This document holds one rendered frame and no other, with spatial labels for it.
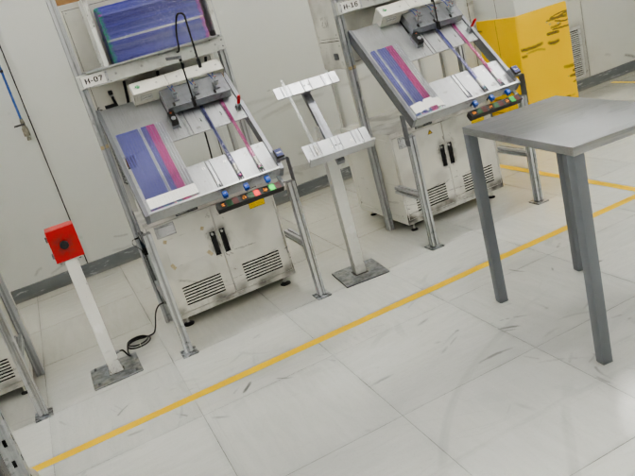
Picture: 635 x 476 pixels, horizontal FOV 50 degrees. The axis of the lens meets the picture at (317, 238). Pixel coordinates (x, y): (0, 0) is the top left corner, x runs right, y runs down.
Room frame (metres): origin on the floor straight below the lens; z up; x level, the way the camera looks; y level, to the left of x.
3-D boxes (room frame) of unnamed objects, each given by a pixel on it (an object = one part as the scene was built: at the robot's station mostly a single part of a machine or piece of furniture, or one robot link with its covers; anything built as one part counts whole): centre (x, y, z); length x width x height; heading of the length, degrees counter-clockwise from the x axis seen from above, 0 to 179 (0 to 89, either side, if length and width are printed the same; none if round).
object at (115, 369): (3.09, 1.13, 0.39); 0.24 x 0.24 x 0.78; 19
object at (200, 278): (3.77, 0.60, 0.31); 0.70 x 0.65 x 0.62; 109
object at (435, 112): (4.07, -0.84, 0.65); 1.01 x 0.73 x 1.29; 19
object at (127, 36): (3.67, 0.51, 1.52); 0.51 x 0.13 x 0.27; 109
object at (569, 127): (2.44, -0.98, 0.40); 0.70 x 0.45 x 0.80; 13
